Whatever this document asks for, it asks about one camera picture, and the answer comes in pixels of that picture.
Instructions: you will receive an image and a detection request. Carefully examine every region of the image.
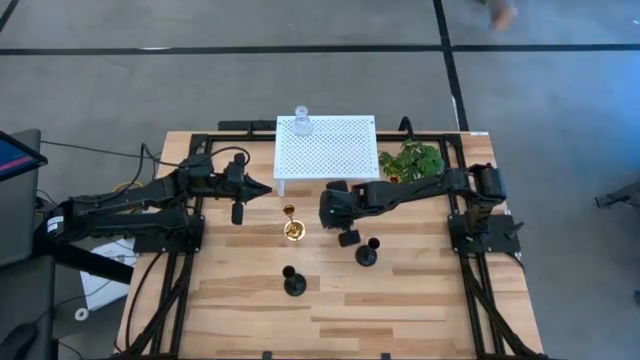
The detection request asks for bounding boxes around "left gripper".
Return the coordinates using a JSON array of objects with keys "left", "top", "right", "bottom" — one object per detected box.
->
[{"left": 219, "top": 152, "right": 274, "bottom": 226}]

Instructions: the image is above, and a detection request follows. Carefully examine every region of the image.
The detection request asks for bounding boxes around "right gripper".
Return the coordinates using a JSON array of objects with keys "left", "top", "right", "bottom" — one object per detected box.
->
[{"left": 318, "top": 179, "right": 365, "bottom": 249}]

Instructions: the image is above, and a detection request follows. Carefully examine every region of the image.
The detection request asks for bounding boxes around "gold candle stick holder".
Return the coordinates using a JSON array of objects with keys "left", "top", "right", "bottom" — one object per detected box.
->
[{"left": 282, "top": 203, "right": 307, "bottom": 243}]

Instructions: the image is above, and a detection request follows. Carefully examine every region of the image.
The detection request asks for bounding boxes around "black candle stick holder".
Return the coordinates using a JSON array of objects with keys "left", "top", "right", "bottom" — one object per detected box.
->
[
  {"left": 354, "top": 237, "right": 381, "bottom": 268},
  {"left": 281, "top": 265, "right": 308, "bottom": 298}
]

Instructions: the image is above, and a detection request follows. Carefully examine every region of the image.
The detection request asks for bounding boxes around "white perforated metal shelf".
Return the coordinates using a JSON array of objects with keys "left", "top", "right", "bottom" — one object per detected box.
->
[{"left": 272, "top": 114, "right": 381, "bottom": 198}]

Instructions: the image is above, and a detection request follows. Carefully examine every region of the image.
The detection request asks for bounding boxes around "green potted plant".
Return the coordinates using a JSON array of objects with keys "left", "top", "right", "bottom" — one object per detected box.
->
[{"left": 378, "top": 138, "right": 446, "bottom": 184}]

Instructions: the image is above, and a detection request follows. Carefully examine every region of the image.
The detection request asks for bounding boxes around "black stand beam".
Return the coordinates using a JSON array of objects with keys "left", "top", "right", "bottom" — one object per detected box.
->
[{"left": 34, "top": 239, "right": 137, "bottom": 285}]

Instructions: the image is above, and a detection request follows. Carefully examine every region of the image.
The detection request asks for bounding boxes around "white paper sheet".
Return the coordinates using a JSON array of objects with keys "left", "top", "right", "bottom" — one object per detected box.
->
[{"left": 79, "top": 238, "right": 139, "bottom": 312}]

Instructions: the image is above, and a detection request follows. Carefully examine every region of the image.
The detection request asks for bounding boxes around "computer monitor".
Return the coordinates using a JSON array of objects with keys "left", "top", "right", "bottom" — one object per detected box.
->
[{"left": 0, "top": 130, "right": 49, "bottom": 183}]

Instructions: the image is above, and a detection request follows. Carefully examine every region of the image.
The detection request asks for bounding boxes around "person's foot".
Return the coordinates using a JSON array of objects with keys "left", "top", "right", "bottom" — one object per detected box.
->
[{"left": 485, "top": 0, "right": 520, "bottom": 32}]

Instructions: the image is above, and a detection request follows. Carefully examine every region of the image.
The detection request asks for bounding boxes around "dark stand leg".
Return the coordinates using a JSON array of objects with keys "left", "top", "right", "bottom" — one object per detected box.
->
[{"left": 594, "top": 179, "right": 640, "bottom": 209}]

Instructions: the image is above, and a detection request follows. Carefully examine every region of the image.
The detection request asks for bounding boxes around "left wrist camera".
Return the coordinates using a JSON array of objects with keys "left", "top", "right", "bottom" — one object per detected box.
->
[{"left": 223, "top": 160, "right": 246, "bottom": 187}]

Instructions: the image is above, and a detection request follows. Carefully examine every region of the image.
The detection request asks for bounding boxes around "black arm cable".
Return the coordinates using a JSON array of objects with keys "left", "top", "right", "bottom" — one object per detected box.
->
[{"left": 208, "top": 145, "right": 251, "bottom": 167}]

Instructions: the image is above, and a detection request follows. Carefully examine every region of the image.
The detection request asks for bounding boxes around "black frame bracket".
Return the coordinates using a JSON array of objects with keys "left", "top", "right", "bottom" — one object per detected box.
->
[{"left": 218, "top": 119, "right": 277, "bottom": 133}]

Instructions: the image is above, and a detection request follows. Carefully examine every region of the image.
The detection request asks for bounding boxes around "black curved cable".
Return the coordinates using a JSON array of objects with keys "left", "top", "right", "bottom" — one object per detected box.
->
[{"left": 398, "top": 115, "right": 416, "bottom": 142}]

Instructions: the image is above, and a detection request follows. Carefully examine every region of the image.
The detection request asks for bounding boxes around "yellow cable coil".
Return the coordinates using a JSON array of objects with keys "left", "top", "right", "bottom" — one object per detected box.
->
[{"left": 112, "top": 180, "right": 146, "bottom": 194}]

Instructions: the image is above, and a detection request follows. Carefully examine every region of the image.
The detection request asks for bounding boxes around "black floor cable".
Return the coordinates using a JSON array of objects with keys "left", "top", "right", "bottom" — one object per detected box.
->
[{"left": 39, "top": 139, "right": 181, "bottom": 169}]

